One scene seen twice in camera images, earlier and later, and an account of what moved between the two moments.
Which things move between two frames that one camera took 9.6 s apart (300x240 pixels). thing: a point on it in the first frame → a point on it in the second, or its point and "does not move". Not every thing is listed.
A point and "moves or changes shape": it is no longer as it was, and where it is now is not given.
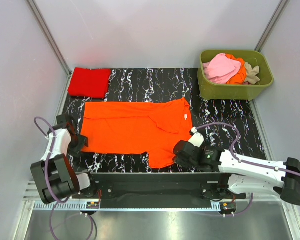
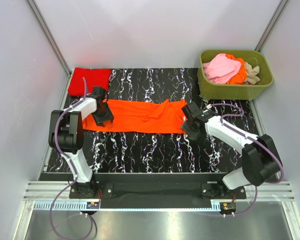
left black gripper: x=82 y=141 → x=108 y=116
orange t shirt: x=155 y=127 moves or changes shape
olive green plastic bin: x=234 y=74 does not move
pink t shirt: x=220 y=68 does not move
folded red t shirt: x=89 y=82 does not move
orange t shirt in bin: x=240 y=78 does not move
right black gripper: x=182 y=163 → x=192 y=135
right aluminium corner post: x=279 y=10 does not move
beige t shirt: x=252 y=77 does not move
